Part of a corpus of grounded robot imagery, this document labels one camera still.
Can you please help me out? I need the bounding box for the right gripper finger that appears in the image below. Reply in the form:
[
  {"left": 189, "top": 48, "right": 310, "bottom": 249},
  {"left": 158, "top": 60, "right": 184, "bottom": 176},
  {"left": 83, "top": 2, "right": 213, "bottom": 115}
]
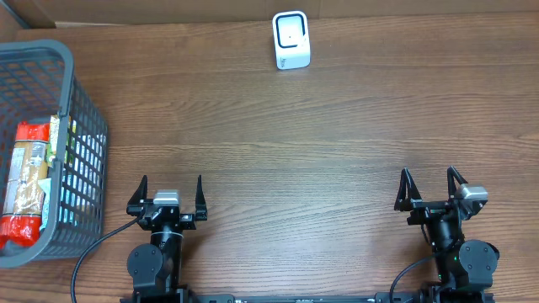
[
  {"left": 447, "top": 166, "right": 467, "bottom": 199},
  {"left": 394, "top": 167, "right": 423, "bottom": 211}
]

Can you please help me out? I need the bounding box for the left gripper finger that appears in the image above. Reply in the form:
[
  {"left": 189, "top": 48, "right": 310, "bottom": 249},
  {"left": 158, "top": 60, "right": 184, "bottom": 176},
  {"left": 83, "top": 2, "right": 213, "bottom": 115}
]
[
  {"left": 126, "top": 175, "right": 147, "bottom": 217},
  {"left": 195, "top": 175, "right": 208, "bottom": 221}
]

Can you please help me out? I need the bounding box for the teal snack packet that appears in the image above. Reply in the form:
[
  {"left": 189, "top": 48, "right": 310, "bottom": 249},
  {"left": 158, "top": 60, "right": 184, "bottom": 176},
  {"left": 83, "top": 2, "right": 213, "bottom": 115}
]
[{"left": 38, "top": 178, "right": 51, "bottom": 232}]

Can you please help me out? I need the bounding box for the green yellow snack bar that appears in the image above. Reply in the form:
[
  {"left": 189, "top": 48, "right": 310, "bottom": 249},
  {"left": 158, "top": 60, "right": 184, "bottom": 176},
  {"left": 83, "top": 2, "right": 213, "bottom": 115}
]
[{"left": 46, "top": 114, "right": 77, "bottom": 167}]

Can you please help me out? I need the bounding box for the spaghetti pack with red ends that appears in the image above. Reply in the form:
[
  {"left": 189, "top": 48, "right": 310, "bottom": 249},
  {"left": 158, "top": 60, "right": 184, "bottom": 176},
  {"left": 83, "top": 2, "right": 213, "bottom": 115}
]
[{"left": 1, "top": 122, "right": 50, "bottom": 247}]

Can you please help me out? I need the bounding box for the white Pantene tube gold cap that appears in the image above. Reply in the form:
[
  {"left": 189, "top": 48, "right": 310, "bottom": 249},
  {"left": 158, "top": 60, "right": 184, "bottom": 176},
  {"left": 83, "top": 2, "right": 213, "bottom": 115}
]
[{"left": 59, "top": 134, "right": 106, "bottom": 226}]

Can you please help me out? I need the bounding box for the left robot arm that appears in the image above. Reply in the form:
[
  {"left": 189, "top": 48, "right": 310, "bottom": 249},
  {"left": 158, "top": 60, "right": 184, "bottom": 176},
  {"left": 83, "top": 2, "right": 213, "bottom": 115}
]
[{"left": 122, "top": 177, "right": 208, "bottom": 303}]

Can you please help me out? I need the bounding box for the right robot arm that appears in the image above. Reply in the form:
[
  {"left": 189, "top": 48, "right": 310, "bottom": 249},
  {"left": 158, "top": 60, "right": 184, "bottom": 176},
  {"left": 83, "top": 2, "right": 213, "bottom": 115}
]
[{"left": 388, "top": 166, "right": 500, "bottom": 303}]

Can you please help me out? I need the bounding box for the white barcode scanner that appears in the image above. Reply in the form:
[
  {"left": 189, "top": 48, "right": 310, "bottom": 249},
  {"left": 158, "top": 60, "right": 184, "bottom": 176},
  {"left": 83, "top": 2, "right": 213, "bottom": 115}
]
[{"left": 272, "top": 10, "right": 311, "bottom": 70}]

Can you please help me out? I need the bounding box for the grey plastic basket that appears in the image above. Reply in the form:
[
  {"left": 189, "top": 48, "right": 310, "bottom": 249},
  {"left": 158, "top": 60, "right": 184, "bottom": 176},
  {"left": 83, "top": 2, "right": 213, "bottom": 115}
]
[{"left": 1, "top": 40, "right": 109, "bottom": 268}]

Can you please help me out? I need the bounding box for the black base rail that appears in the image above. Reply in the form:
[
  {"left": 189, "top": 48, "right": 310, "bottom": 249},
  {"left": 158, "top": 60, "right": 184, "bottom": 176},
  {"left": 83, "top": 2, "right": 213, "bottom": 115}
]
[{"left": 119, "top": 290, "right": 496, "bottom": 303}]

